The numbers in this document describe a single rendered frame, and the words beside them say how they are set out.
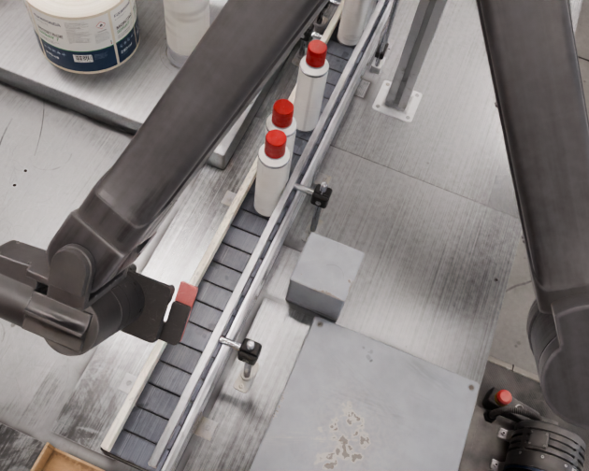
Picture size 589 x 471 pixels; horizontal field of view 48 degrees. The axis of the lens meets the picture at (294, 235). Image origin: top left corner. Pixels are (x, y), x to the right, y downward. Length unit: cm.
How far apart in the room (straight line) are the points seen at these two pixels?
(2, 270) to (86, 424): 51
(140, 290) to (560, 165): 43
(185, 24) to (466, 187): 62
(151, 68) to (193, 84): 87
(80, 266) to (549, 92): 38
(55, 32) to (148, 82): 19
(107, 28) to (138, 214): 80
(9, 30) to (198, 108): 102
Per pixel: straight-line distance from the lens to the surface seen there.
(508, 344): 219
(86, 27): 130
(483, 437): 179
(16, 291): 64
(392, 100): 141
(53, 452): 111
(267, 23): 49
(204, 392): 106
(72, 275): 57
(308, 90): 119
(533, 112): 48
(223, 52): 50
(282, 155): 104
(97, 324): 62
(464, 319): 122
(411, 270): 123
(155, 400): 106
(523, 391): 189
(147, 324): 71
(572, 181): 49
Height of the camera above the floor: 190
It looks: 61 degrees down
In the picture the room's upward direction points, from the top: 12 degrees clockwise
